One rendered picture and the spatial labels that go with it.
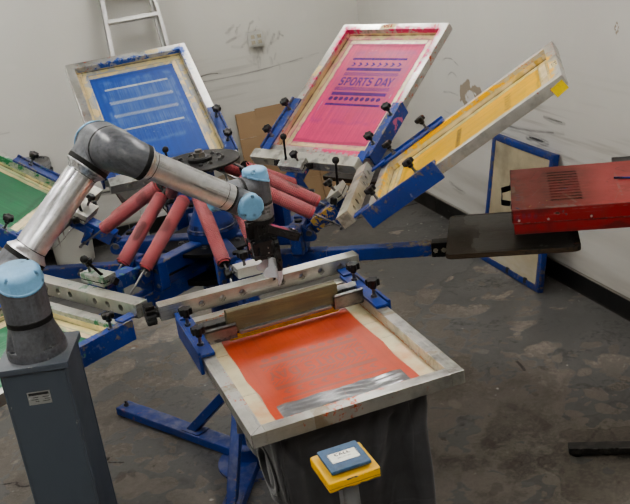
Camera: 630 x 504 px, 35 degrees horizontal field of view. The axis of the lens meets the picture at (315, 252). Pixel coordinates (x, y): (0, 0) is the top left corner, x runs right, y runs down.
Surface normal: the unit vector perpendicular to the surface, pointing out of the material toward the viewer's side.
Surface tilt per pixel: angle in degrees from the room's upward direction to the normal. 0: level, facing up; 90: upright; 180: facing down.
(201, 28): 90
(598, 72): 90
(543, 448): 0
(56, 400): 90
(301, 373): 0
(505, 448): 0
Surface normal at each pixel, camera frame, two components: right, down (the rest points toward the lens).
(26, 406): 0.06, 0.35
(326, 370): -0.14, -0.92
